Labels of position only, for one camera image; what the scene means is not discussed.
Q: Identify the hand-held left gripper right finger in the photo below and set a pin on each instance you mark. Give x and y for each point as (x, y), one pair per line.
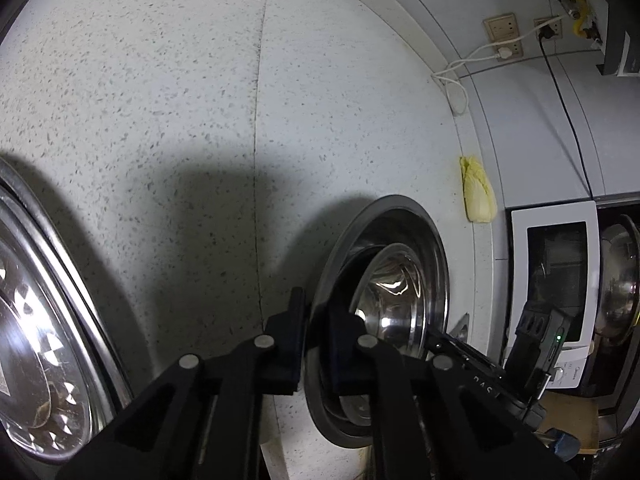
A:
(341, 360)

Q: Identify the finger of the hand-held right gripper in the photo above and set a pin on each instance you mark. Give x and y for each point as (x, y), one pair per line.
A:
(450, 344)

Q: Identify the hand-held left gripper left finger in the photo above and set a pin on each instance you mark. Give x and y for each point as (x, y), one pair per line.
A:
(295, 345)

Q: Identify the large steel bowl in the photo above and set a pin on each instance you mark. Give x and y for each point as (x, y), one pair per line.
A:
(395, 220)

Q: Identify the large steel basin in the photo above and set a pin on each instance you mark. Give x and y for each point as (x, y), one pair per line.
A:
(40, 340)

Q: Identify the cardboard sheet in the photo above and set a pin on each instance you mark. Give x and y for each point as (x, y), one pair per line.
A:
(570, 420)

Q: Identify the blue object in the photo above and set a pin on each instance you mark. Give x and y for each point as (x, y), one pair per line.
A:
(565, 444)

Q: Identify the white microwave oven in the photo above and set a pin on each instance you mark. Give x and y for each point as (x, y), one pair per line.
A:
(555, 215)

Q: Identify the yellow napa cabbage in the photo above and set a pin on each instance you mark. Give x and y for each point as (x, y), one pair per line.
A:
(477, 190)

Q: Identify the beige wall socket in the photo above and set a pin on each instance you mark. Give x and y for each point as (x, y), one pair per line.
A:
(555, 27)
(515, 50)
(500, 27)

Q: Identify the wall-mounted water heater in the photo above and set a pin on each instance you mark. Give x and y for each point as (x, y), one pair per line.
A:
(617, 35)

